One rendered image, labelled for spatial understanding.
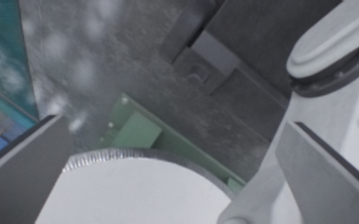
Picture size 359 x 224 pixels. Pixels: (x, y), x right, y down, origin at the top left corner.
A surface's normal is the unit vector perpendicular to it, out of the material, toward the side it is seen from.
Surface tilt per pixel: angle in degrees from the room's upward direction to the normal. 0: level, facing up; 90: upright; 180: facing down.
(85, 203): 90
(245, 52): 0
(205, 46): 45
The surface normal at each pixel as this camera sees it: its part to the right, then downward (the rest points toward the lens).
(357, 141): 0.26, -0.13
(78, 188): 0.48, -0.44
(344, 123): -0.80, -0.58
